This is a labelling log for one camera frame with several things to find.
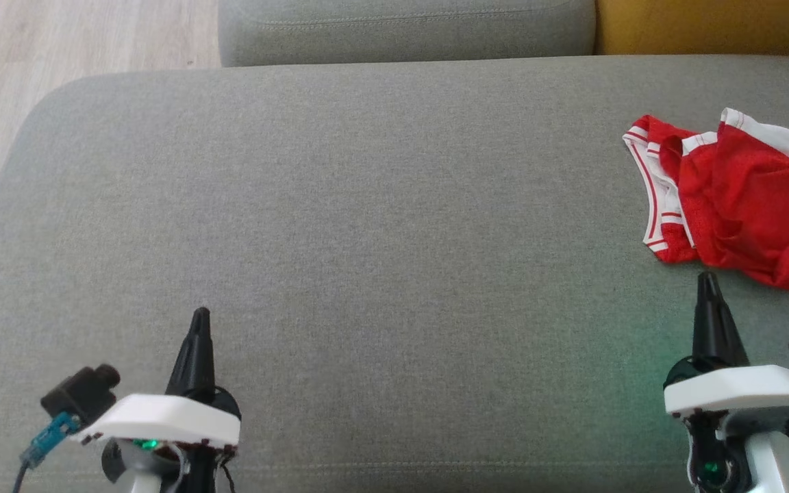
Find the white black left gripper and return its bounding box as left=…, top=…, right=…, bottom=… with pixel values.
left=79, top=307, right=242, bottom=459

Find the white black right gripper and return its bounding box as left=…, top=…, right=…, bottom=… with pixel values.
left=664, top=272, right=789, bottom=416

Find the red garment striped white trim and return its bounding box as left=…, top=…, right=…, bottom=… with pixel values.
left=622, top=114, right=721, bottom=265

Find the red garment white band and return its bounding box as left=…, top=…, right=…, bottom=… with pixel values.
left=660, top=108, right=789, bottom=303

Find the grey sofa seat cushion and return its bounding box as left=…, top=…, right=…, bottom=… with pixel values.
left=0, top=55, right=789, bottom=493

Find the yellow sofa cushion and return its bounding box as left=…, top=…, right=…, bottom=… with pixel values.
left=594, top=0, right=789, bottom=57

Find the grey sofa back cushion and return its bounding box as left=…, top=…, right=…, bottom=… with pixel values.
left=218, top=0, right=597, bottom=68

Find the teal left cable connector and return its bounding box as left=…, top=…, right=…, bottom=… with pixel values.
left=21, top=411, right=84, bottom=470

